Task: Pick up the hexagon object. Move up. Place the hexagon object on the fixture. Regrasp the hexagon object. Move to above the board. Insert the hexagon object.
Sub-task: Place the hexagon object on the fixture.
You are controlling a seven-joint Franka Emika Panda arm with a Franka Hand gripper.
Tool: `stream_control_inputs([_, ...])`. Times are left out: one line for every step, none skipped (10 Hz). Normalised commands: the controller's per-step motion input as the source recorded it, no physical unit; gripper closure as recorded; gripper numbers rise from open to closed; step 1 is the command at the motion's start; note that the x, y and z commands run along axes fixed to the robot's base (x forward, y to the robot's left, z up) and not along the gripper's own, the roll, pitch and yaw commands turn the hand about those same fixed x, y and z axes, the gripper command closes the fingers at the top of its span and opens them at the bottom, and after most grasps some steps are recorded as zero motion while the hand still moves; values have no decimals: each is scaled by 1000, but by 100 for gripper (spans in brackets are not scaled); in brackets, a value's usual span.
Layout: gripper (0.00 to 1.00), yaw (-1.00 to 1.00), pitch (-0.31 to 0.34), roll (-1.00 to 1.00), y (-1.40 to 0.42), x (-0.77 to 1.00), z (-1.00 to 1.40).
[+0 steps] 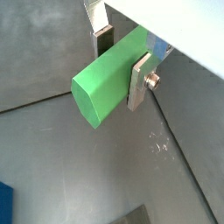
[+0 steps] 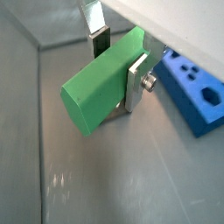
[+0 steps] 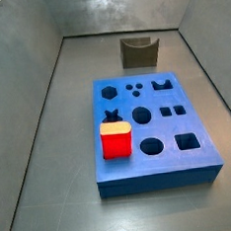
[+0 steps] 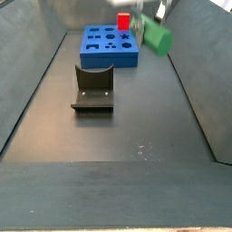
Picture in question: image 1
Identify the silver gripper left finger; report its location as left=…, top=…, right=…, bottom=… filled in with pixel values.
left=84, top=0, right=114, bottom=58

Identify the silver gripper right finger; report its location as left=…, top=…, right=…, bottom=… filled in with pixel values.
left=128, top=31, right=174, bottom=111

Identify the green hexagonal prism block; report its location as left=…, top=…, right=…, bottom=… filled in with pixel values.
left=71, top=26, right=147, bottom=129

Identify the blue shape sorter board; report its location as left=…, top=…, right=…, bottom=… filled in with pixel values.
left=0, top=182, right=13, bottom=224

